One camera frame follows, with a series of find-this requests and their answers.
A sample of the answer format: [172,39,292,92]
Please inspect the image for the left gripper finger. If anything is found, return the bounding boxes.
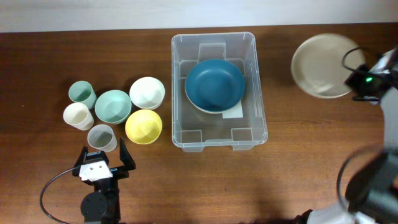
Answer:
[119,138,136,171]
[74,146,88,168]

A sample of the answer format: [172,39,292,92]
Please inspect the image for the beige plate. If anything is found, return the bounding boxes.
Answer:
[290,33,358,99]

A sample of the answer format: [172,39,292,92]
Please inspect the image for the cream plate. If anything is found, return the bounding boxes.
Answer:
[184,86,243,114]

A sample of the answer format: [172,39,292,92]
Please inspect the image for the dark blue plate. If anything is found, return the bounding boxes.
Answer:
[185,58,246,113]

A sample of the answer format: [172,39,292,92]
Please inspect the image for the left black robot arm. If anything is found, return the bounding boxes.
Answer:
[72,139,136,224]

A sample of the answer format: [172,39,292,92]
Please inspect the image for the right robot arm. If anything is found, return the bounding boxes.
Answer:
[291,87,397,223]

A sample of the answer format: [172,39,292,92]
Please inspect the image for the grey cup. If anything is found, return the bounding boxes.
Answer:
[87,124,118,152]

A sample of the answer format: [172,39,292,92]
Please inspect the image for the yellow bowl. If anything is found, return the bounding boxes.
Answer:
[125,110,163,144]

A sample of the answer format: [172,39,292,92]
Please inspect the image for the cream cup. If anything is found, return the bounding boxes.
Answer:
[63,103,94,131]

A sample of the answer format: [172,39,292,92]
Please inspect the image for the green bowl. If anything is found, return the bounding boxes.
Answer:
[95,90,132,124]

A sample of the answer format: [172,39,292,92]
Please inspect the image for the green cup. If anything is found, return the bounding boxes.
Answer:
[68,80,97,110]

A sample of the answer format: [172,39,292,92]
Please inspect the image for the white bowl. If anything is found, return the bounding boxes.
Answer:
[129,77,165,110]

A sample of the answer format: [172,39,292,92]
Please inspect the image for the clear plastic storage bin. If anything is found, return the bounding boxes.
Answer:
[172,32,269,152]

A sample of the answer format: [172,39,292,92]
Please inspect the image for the white label in bin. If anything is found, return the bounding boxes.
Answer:
[222,101,243,119]

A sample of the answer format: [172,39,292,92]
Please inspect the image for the left black cable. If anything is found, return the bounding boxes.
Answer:
[39,167,81,224]

